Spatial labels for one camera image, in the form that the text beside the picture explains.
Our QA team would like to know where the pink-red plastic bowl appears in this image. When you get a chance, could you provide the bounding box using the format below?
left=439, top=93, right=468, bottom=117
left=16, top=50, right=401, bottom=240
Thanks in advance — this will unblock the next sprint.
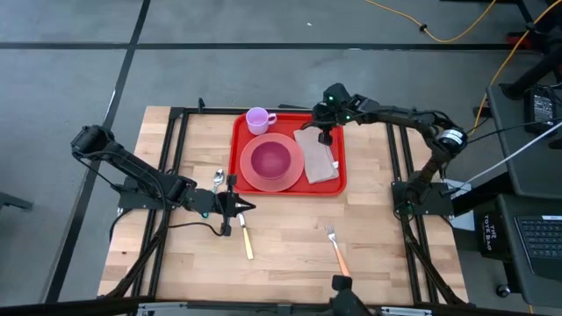
left=249, top=140, right=292, bottom=182

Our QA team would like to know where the black aluminium table frame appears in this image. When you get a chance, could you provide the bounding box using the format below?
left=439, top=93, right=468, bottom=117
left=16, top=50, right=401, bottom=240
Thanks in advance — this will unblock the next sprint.
left=98, top=97, right=469, bottom=308

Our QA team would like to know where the black chair leg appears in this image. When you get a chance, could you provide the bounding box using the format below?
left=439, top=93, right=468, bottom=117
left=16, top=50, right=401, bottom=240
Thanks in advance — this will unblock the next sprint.
left=0, top=190, right=34, bottom=212

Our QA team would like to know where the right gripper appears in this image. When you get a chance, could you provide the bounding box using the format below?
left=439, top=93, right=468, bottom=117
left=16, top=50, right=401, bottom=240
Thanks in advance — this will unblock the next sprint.
left=300, top=82, right=381, bottom=147

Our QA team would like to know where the dark laptop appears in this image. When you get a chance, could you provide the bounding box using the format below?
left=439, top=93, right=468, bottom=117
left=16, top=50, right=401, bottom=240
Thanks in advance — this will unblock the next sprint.
left=513, top=213, right=562, bottom=283

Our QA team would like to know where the black stand leg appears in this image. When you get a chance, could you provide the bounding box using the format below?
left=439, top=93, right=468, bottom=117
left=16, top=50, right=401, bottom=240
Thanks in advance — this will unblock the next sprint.
left=500, top=0, right=562, bottom=102

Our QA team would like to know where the dark grey desk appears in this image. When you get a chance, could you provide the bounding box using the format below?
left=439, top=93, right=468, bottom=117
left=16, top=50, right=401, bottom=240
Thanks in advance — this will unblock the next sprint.
left=485, top=83, right=562, bottom=308

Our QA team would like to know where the white cable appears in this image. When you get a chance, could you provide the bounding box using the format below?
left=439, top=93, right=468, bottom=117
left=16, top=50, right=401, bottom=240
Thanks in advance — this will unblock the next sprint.
left=456, top=130, right=562, bottom=190

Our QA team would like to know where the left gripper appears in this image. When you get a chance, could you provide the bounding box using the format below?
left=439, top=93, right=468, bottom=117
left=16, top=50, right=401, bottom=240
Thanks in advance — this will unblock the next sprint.
left=183, top=174, right=257, bottom=238

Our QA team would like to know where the black power adapter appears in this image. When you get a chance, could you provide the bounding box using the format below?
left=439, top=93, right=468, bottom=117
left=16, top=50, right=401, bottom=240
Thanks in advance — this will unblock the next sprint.
left=523, top=85, right=559, bottom=136

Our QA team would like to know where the salmon pink plate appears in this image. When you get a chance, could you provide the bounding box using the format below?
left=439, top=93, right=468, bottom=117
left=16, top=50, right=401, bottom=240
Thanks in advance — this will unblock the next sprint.
left=239, top=132, right=306, bottom=193

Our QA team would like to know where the beige cloth napkin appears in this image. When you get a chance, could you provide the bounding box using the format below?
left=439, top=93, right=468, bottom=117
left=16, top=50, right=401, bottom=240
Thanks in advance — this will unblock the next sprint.
left=292, top=126, right=341, bottom=185

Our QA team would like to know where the fork with orange handle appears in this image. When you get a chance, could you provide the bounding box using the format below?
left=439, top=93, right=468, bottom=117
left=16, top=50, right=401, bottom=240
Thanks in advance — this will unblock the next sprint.
left=324, top=224, right=352, bottom=278

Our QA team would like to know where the black blocky device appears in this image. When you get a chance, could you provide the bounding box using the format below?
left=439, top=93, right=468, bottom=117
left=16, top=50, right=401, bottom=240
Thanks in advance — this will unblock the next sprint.
left=328, top=274, right=371, bottom=316

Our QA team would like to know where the black tote bag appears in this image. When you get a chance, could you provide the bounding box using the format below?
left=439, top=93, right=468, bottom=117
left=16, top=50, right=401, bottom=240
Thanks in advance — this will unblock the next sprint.
left=476, top=210, right=506, bottom=260

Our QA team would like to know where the yellow looping floor cord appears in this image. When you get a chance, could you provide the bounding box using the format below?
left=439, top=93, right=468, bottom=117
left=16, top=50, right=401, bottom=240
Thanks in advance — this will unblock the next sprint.
left=364, top=0, right=498, bottom=44

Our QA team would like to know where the light pink plastic mug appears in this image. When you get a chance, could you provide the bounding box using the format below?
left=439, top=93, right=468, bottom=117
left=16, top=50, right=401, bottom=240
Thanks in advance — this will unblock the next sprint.
left=245, top=106, right=278, bottom=137

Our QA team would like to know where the yellow hanging power cord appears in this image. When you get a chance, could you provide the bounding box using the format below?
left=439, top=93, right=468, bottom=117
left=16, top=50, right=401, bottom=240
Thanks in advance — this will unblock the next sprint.
left=454, top=0, right=562, bottom=146

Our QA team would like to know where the spoon with teal handle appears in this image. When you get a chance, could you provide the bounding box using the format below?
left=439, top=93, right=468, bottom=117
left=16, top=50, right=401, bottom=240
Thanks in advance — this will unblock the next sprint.
left=201, top=169, right=227, bottom=219

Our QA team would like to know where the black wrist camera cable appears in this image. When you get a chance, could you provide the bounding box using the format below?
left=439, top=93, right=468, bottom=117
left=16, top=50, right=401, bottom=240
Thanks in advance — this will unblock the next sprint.
left=166, top=192, right=229, bottom=238

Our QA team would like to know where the red plastic tray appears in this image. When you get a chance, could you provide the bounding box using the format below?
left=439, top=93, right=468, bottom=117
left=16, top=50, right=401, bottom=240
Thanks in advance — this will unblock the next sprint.
left=227, top=112, right=349, bottom=198

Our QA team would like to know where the knife with cream handle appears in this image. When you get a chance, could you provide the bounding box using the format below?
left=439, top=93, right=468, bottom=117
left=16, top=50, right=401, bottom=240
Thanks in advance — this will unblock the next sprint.
left=237, top=213, right=256, bottom=262

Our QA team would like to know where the silver aluminium bar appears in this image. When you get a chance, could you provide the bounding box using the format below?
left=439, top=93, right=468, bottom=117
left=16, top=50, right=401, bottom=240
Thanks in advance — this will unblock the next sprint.
left=135, top=300, right=434, bottom=316

